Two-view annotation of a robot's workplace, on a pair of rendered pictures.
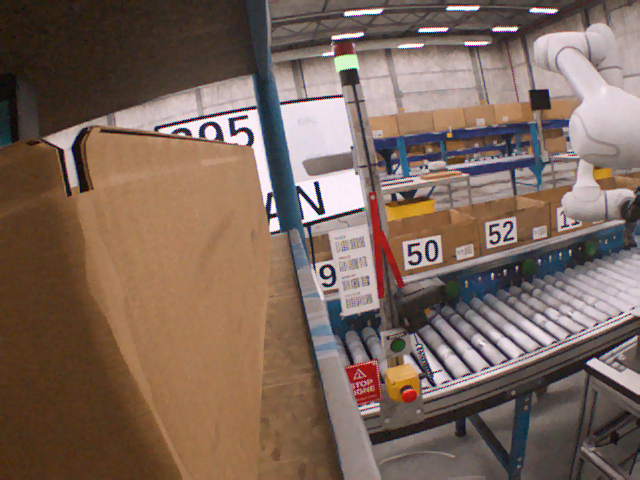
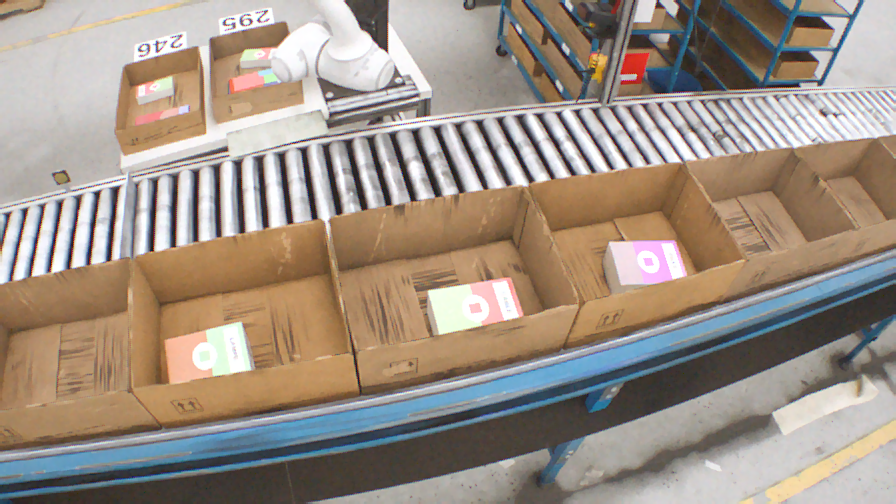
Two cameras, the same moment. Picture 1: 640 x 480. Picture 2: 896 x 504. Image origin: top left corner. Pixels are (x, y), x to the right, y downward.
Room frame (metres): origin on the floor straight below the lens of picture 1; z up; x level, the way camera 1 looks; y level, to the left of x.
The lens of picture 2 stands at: (2.33, -1.01, 1.91)
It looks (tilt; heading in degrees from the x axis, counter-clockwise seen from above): 52 degrees down; 164
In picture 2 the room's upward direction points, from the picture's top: 5 degrees clockwise
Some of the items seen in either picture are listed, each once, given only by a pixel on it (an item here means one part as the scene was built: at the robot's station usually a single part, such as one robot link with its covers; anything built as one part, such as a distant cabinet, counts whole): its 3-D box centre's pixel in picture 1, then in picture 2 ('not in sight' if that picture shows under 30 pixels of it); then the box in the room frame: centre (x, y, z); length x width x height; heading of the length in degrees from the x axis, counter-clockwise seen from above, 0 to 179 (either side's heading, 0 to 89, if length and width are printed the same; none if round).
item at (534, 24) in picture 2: not in sight; (552, 15); (-0.25, 0.16, 0.39); 0.40 x 0.30 x 0.10; 5
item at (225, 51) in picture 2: not in sight; (253, 68); (0.64, -1.24, 0.80); 0.38 x 0.28 x 0.10; 8
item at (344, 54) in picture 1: (345, 57); not in sight; (0.91, -0.13, 1.62); 0.05 x 0.05 x 0.06
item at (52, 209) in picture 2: not in sight; (41, 269); (1.31, -1.88, 0.72); 0.52 x 0.05 x 0.05; 4
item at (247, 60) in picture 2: not in sight; (260, 58); (0.55, -1.22, 0.77); 0.13 x 0.07 x 0.04; 79
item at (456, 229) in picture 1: (425, 241); (630, 248); (1.66, -0.43, 0.97); 0.39 x 0.29 x 0.17; 94
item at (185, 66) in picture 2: not in sight; (161, 97); (0.72, -1.55, 0.80); 0.38 x 0.28 x 0.10; 8
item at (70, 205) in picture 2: not in sight; (60, 265); (1.30, -1.81, 0.72); 0.52 x 0.05 x 0.05; 4
